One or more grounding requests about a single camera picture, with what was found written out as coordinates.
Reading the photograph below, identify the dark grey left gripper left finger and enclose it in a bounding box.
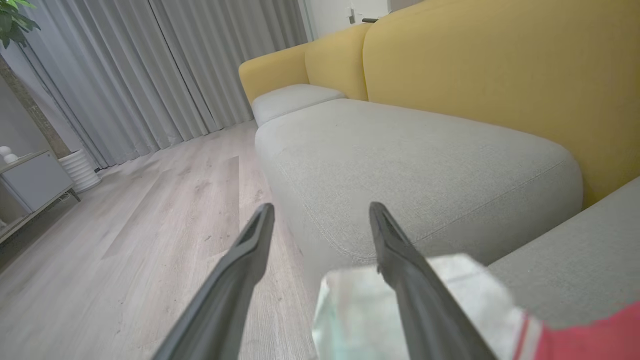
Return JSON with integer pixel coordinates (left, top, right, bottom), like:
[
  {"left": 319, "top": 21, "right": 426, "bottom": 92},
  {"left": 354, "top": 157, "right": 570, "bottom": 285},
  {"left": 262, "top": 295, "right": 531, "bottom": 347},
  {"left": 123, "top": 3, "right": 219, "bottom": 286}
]
[{"left": 152, "top": 202, "right": 276, "bottom": 360}]

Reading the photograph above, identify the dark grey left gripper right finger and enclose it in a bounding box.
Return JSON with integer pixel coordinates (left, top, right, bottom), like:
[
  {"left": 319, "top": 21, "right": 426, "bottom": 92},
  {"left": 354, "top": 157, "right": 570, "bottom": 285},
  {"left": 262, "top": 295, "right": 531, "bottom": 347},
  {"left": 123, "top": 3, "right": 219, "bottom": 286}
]
[{"left": 368, "top": 201, "right": 501, "bottom": 360}]

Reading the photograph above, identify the red jersey with number print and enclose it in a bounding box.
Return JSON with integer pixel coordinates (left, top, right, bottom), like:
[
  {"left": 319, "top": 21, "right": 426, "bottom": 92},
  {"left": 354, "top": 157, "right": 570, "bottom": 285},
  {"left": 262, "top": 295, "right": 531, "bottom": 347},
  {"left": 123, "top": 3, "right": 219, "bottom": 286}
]
[{"left": 311, "top": 252, "right": 640, "bottom": 360}]

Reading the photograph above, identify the long grey sofa seat cushion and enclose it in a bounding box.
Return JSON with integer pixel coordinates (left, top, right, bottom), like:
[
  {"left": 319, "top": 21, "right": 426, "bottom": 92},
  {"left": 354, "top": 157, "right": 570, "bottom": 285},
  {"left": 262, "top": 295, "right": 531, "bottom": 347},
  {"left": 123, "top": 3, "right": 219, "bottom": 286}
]
[{"left": 254, "top": 98, "right": 585, "bottom": 293}]

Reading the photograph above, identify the large grey sofa seat cushion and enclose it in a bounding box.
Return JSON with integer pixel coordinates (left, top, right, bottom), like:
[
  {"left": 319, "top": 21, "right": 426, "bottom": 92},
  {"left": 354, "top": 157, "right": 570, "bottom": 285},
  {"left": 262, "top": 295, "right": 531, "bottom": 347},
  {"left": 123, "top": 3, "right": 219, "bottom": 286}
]
[{"left": 487, "top": 176, "right": 640, "bottom": 331}]

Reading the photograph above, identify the white ribbed pot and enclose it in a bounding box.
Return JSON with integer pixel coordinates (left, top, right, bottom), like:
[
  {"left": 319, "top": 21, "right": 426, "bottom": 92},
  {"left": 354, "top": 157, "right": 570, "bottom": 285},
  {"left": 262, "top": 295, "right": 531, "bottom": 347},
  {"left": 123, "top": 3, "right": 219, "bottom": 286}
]
[{"left": 58, "top": 148, "right": 104, "bottom": 194}]

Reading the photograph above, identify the small grey sofa seat cushion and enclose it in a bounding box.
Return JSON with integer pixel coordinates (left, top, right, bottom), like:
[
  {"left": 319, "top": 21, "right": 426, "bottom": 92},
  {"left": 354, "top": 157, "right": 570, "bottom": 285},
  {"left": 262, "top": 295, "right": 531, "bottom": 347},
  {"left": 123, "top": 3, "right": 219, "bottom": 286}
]
[{"left": 251, "top": 83, "right": 347, "bottom": 127}]

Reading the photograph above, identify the grey low cabinet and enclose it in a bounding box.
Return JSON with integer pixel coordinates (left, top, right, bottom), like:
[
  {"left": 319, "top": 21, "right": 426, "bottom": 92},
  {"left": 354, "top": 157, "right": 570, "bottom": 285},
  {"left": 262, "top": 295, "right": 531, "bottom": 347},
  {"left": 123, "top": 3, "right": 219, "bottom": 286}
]
[{"left": 0, "top": 150, "right": 82, "bottom": 246}]

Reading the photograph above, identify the yellow sofa end backrest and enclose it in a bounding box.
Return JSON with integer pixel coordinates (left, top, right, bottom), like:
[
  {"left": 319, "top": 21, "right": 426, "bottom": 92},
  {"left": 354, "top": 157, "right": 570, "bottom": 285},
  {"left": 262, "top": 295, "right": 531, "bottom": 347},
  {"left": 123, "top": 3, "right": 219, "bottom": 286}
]
[{"left": 238, "top": 42, "right": 312, "bottom": 107}]

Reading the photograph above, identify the grey pleated curtain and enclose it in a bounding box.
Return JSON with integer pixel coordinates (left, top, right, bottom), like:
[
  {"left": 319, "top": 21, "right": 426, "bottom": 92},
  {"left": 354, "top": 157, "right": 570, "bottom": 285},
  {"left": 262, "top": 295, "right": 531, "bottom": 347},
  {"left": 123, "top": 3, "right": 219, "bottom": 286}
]
[
  {"left": 15, "top": 0, "right": 209, "bottom": 169},
  {"left": 148, "top": 0, "right": 312, "bottom": 132}
]

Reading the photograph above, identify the wide yellow sofa backrest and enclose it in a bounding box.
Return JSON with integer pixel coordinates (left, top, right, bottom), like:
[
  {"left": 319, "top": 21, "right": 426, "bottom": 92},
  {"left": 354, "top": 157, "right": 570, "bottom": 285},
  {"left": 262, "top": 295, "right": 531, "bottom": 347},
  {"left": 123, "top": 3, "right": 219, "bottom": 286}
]
[{"left": 362, "top": 0, "right": 640, "bottom": 208}]

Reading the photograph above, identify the narrow yellow sofa backrest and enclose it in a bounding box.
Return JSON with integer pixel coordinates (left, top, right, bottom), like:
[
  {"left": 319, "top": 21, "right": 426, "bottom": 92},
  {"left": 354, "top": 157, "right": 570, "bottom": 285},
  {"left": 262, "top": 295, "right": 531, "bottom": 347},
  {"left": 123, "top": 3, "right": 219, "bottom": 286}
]
[{"left": 304, "top": 22, "right": 374, "bottom": 102}]

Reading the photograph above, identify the brown textured column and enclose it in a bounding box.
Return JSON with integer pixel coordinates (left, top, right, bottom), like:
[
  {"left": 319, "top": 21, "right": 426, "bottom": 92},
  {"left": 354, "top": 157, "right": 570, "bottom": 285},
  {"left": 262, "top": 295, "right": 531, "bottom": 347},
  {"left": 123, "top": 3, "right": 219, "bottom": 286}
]
[{"left": 0, "top": 54, "right": 72, "bottom": 159}]

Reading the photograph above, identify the green leafy plant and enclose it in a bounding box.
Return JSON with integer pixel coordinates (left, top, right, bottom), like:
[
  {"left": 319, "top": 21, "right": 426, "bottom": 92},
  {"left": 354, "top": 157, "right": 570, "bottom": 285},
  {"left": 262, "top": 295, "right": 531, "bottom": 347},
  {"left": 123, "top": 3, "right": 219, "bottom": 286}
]
[{"left": 0, "top": 0, "right": 42, "bottom": 50}]

